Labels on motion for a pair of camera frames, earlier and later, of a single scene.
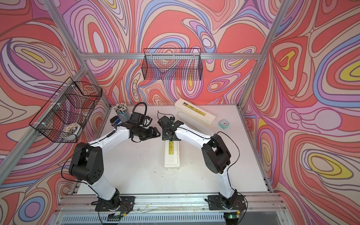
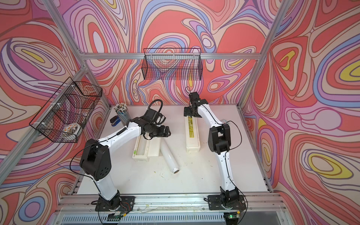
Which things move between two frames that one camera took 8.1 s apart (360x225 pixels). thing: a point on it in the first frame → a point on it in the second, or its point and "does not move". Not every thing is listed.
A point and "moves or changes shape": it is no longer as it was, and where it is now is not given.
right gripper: (165, 137) → (187, 113)
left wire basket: (63, 116) does not move
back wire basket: (175, 64) does not move
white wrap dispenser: (184, 106) moves or changes shape
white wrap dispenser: (171, 159) → (144, 148)
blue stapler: (115, 121) does not move
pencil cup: (122, 110) does not move
